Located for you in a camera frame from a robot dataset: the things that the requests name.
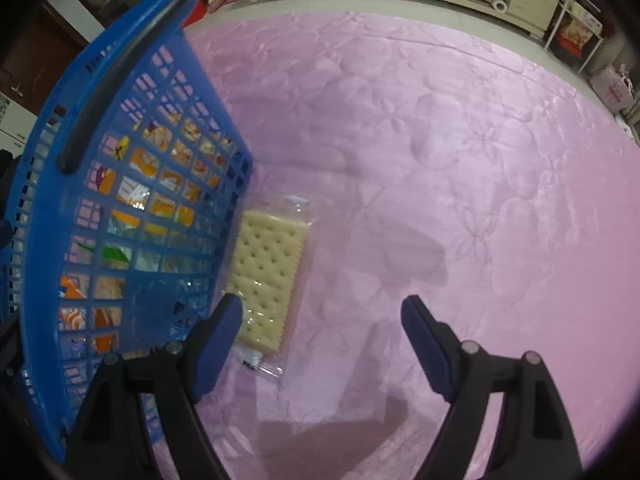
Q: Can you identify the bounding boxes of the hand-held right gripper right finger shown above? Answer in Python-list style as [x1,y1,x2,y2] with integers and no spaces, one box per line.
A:
[401,295,583,480]

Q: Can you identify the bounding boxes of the red yellow box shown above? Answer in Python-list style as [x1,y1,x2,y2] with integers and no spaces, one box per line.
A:
[556,14,594,54]

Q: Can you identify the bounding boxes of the red paper bag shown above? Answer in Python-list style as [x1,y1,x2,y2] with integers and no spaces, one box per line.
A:
[182,0,211,28]

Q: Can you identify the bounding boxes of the pink tote bag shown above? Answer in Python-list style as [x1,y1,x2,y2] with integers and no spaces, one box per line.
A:
[590,62,637,116]

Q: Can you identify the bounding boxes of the white slippers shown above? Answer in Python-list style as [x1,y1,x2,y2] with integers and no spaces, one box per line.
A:
[615,111,640,142]

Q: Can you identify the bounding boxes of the blue plastic basket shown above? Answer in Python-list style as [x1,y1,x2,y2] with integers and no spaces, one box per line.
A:
[0,0,254,466]

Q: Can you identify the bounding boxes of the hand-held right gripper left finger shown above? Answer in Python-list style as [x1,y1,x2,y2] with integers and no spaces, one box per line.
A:
[65,292,244,480]

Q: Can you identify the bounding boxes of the small orange snack packet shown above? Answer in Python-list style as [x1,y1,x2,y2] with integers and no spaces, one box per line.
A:
[57,272,127,356]

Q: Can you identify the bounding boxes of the pink quilted bed cover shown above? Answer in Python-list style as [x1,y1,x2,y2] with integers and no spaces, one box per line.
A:
[145,12,640,480]

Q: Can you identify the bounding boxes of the white metal rack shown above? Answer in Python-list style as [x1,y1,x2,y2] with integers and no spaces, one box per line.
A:
[542,0,617,76]

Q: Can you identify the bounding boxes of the yellow clear snack packet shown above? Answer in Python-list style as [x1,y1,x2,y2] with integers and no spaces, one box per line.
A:
[95,125,236,241]

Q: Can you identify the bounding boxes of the clear cracker packet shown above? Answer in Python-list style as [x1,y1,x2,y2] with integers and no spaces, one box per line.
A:
[220,194,316,378]

